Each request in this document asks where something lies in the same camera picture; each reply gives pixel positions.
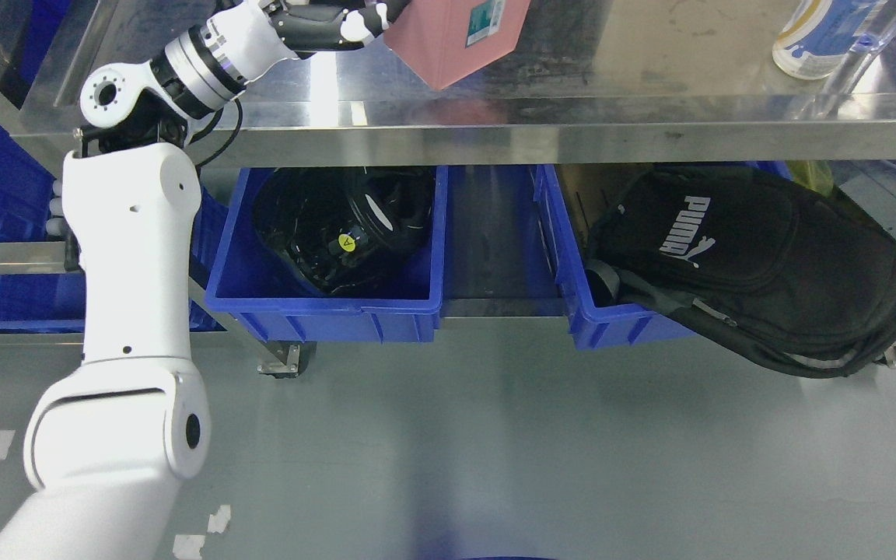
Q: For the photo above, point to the pink plastic storage box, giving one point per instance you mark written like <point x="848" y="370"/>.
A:
<point x="445" y="41"/>

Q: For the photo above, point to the blue bin with helmet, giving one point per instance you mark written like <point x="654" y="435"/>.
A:
<point x="248" y="282"/>

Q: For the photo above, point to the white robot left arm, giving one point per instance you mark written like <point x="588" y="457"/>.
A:
<point x="108" y="447"/>

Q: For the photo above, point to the stainless steel table cart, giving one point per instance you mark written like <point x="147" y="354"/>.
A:
<point x="588" y="82"/>

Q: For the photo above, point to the blue bin with backpack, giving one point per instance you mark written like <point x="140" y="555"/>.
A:
<point x="590" y="325"/>

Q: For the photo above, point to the black helmet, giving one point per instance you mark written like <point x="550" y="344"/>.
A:
<point x="344" y="231"/>

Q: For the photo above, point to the black Puma backpack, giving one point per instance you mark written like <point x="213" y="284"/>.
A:
<point x="767" y="269"/>

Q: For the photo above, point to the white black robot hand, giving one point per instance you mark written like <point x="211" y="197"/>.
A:
<point x="250" y="37"/>

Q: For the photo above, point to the blue bin far left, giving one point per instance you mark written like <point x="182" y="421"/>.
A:
<point x="48" y="303"/>

